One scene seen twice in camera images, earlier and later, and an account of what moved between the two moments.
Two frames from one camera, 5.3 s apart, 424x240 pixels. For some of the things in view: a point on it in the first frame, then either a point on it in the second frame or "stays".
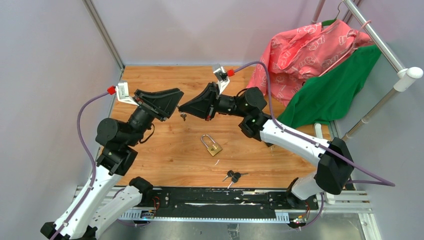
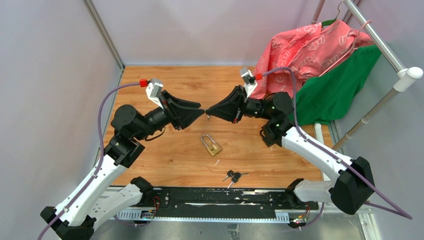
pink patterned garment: (305, 53) stays
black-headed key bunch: (235, 176) stays
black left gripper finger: (165, 106) → (185, 116)
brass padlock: (214, 149) stays
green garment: (332, 95) stays
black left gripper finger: (160, 94) → (180, 102)
